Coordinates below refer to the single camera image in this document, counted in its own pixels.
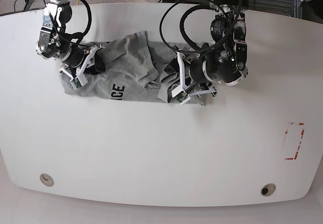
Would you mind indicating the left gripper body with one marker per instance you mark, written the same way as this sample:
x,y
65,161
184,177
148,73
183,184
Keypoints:
x,y
194,86

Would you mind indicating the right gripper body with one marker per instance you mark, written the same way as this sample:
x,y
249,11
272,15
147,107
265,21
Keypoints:
x,y
79,60

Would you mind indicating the grey T-shirt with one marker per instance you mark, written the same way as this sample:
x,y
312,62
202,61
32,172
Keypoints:
x,y
134,71

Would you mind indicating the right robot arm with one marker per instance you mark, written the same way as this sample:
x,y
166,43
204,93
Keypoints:
x,y
54,42

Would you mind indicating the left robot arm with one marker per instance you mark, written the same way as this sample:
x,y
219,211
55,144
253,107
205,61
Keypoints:
x,y
223,62

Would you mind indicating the left table grommet hole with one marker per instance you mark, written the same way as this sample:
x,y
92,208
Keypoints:
x,y
47,180

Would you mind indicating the table grommet hole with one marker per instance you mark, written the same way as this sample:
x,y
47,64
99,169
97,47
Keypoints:
x,y
47,180
268,190

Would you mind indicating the red tape rectangle marker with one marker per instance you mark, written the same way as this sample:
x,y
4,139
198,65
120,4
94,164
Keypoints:
x,y
292,140

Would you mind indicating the right table grommet hole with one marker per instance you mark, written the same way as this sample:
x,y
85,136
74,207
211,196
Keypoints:
x,y
268,190

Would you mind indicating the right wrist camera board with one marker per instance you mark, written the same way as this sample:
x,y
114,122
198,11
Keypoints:
x,y
78,82

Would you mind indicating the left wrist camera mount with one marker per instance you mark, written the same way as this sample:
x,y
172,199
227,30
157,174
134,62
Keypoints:
x,y
180,95

